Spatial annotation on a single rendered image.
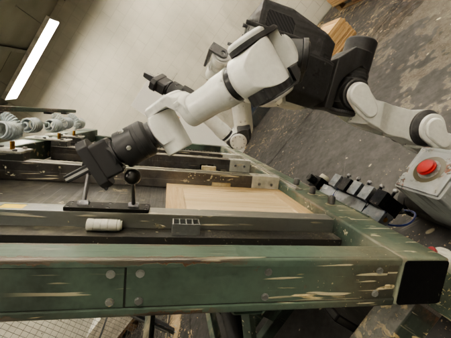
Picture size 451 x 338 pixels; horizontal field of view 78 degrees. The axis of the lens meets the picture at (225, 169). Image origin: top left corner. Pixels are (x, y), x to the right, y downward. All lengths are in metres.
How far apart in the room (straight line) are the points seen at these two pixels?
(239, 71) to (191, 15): 5.89
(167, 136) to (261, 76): 0.25
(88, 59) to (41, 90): 1.18
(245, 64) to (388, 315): 0.65
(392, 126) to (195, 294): 0.99
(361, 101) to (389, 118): 0.17
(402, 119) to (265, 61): 0.86
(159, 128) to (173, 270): 0.31
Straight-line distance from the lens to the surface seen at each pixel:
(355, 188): 1.13
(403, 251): 0.75
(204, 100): 0.57
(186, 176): 1.15
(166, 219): 0.75
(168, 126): 0.65
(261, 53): 0.54
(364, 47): 1.20
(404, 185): 0.77
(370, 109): 1.16
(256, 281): 0.57
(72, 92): 6.78
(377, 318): 0.84
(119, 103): 6.51
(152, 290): 0.54
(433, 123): 1.33
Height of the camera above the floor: 1.46
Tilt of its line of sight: 16 degrees down
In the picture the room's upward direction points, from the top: 55 degrees counter-clockwise
